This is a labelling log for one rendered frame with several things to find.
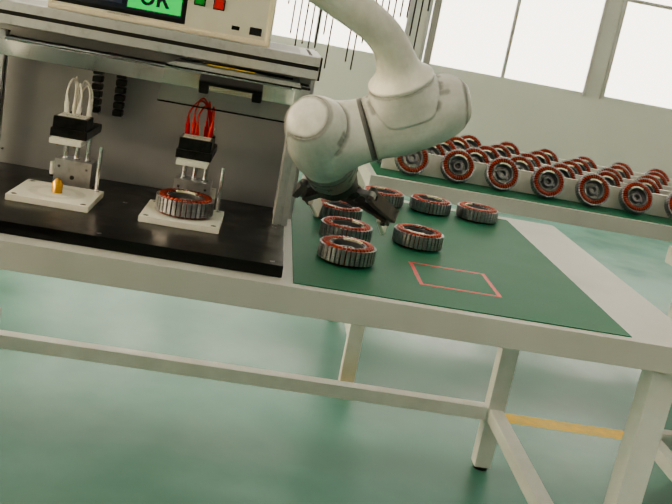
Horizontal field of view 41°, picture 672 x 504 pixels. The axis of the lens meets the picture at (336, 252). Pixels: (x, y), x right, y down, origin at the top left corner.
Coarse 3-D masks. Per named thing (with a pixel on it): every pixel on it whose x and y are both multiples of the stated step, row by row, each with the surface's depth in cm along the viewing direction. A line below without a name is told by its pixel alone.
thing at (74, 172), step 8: (56, 160) 182; (64, 160) 182; (72, 160) 182; (80, 160) 184; (96, 160) 187; (56, 168) 182; (64, 168) 183; (72, 168) 183; (80, 168) 183; (88, 168) 183; (56, 176) 183; (64, 176) 183; (72, 176) 183; (80, 176) 183; (88, 176) 183; (64, 184) 183; (72, 184) 183; (80, 184) 184; (88, 184) 184
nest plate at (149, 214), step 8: (152, 200) 180; (144, 208) 172; (152, 208) 173; (144, 216) 166; (152, 216) 167; (160, 216) 168; (168, 216) 169; (216, 216) 176; (160, 224) 167; (168, 224) 167; (176, 224) 167; (184, 224) 167; (192, 224) 167; (200, 224) 168; (208, 224) 169; (216, 224) 170; (208, 232) 168; (216, 232) 168
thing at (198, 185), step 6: (180, 174) 189; (174, 180) 184; (180, 180) 184; (186, 180) 184; (192, 180) 185; (198, 180) 186; (210, 180) 189; (174, 186) 185; (180, 186) 185; (186, 186) 185; (192, 186) 185; (198, 186) 185; (204, 186) 185; (210, 186) 185; (204, 192) 185
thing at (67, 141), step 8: (64, 112) 178; (56, 120) 173; (64, 120) 173; (72, 120) 173; (80, 120) 173; (88, 120) 174; (56, 128) 173; (64, 128) 173; (72, 128) 173; (80, 128) 173; (88, 128) 176; (96, 128) 182; (56, 136) 173; (64, 136) 173; (72, 136) 174; (80, 136) 174; (88, 136) 175; (64, 144) 172; (72, 144) 172; (80, 144) 172; (88, 144) 184; (64, 152) 184; (88, 152) 184; (88, 160) 184
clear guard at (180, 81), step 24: (168, 72) 156; (192, 72) 157; (216, 72) 158; (240, 72) 169; (264, 72) 182; (168, 96) 154; (192, 96) 154; (216, 96) 155; (240, 96) 156; (264, 96) 157; (288, 96) 158
